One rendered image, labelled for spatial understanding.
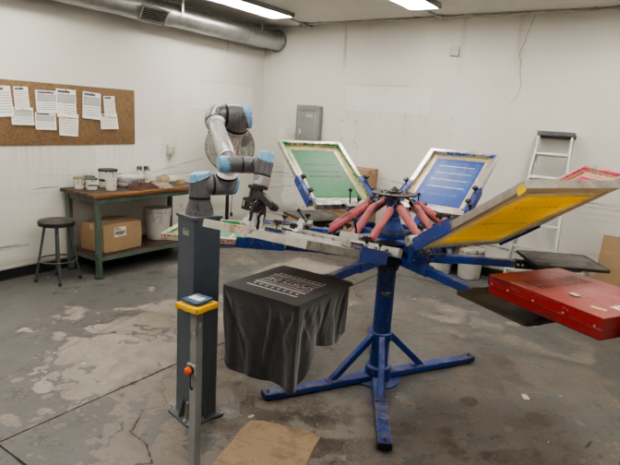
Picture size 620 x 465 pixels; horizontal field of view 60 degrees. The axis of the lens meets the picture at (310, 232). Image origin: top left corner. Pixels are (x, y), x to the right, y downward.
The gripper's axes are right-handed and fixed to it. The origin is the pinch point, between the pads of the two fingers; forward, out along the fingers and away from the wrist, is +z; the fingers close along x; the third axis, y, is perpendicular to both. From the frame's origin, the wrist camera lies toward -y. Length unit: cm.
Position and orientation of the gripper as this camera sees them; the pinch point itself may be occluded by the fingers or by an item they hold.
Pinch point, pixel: (254, 231)
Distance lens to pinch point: 235.8
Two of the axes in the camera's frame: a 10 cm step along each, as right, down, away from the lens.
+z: -2.1, 9.8, -0.1
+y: -8.3, -1.7, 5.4
